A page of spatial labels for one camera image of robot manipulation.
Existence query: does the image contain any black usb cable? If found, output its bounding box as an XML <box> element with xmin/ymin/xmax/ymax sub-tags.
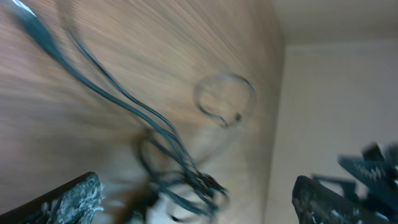
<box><xmin>6</xmin><ymin>0</ymin><xmax>259</xmax><ymax>222</ymax></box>

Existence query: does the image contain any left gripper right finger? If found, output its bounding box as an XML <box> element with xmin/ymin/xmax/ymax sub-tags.
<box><xmin>292</xmin><ymin>175</ymin><xmax>391</xmax><ymax>224</ymax></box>

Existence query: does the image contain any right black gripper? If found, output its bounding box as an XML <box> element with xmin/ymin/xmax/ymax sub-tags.
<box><xmin>312</xmin><ymin>142</ymin><xmax>397</xmax><ymax>218</ymax></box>

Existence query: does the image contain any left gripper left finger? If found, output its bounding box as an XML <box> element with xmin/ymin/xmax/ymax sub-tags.
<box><xmin>1</xmin><ymin>172</ymin><xmax>104</xmax><ymax>224</ymax></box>

